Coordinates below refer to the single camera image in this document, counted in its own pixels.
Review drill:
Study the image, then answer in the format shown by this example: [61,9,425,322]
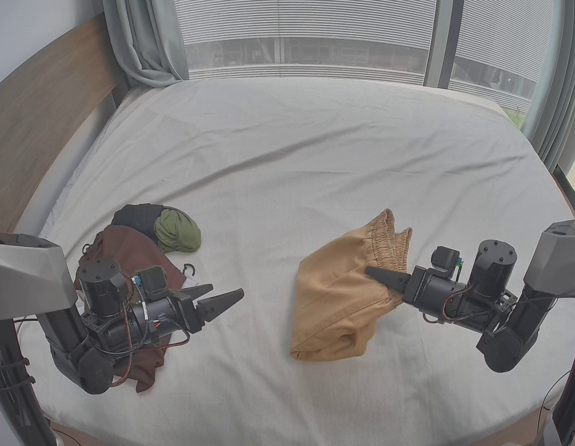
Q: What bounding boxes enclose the green garment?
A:
[154,208,202,254]

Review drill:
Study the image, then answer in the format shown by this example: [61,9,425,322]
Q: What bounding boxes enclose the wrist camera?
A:
[135,266,173,303]
[430,246,462,280]

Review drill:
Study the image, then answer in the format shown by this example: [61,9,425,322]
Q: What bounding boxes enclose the black garment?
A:
[112,203,163,240]

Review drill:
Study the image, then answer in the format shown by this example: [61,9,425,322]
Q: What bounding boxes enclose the window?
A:
[169,0,567,110]

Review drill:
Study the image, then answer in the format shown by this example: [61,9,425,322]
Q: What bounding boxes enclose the brown garment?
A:
[77,225,200,394]

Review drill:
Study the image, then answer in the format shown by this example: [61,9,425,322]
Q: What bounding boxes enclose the tan shorts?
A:
[289,208,414,362]

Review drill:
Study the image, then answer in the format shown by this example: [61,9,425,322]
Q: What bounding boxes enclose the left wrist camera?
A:
[135,266,173,303]

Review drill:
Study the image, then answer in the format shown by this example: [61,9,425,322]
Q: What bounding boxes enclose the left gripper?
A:
[131,283,246,343]

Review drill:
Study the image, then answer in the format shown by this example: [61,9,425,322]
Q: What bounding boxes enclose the bed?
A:
[0,12,575,446]

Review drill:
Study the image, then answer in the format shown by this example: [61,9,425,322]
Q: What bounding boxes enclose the grey-green curtain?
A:
[522,0,575,173]
[99,0,190,89]

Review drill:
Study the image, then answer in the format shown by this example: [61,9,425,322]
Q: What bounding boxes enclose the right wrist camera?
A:
[430,246,462,280]

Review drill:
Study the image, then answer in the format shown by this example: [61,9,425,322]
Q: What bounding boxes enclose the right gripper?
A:
[364,266,472,320]

